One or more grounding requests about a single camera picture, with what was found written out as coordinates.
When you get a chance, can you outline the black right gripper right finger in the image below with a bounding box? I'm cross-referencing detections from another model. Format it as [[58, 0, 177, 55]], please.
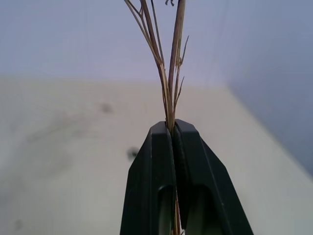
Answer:
[[172, 118, 255, 235]]

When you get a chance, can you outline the dried brown flower bouquet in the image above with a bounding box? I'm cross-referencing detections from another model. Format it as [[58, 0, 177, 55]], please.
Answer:
[[124, 0, 190, 235]]

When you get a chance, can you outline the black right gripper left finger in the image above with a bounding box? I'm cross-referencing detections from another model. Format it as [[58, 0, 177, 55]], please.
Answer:
[[119, 120, 177, 235]]

